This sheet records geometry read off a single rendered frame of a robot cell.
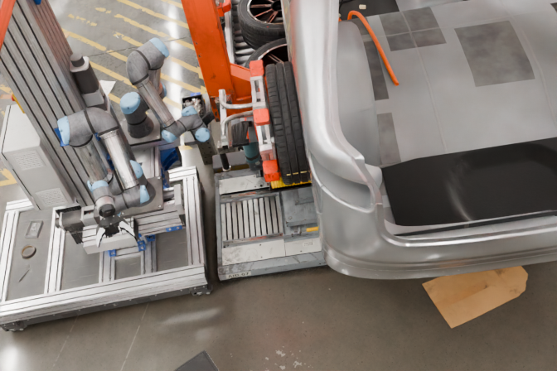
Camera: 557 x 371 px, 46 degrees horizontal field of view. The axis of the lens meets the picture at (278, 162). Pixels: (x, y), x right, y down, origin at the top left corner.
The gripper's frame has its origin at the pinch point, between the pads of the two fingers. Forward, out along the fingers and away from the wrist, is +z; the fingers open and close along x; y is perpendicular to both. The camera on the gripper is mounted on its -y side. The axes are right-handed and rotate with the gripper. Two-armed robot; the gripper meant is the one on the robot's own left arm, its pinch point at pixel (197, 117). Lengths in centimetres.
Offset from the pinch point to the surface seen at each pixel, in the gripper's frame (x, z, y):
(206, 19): -47, -7, -30
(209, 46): -31.7, 2.2, -25.1
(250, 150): 30.4, -8.0, -17.4
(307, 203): 77, -11, -32
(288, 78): -9, -48, -50
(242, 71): -5.2, 21.1, -37.0
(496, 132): 55, -89, -124
